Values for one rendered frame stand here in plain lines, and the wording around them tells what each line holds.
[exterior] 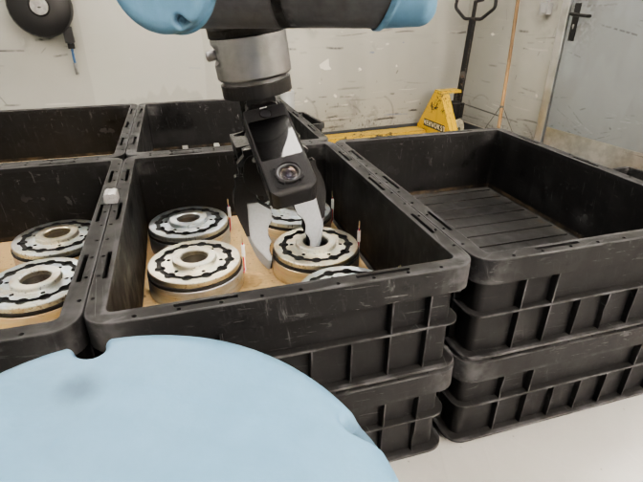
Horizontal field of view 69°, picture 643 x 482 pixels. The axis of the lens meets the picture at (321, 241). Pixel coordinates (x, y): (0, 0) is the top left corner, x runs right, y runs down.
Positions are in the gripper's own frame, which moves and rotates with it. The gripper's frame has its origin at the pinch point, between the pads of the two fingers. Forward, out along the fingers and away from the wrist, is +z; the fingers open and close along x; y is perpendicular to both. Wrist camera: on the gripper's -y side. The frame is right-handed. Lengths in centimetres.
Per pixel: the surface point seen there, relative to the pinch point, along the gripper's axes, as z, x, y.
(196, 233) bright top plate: -2.5, 10.2, 7.0
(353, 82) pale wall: 54, -130, 351
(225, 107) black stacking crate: -6, 0, 59
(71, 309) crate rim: -10.5, 18.1, -17.2
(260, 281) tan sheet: 1.5, 4.2, -1.3
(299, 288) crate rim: -8.4, 2.5, -19.1
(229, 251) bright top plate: -1.7, 6.9, 1.7
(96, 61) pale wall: 2, 64, 330
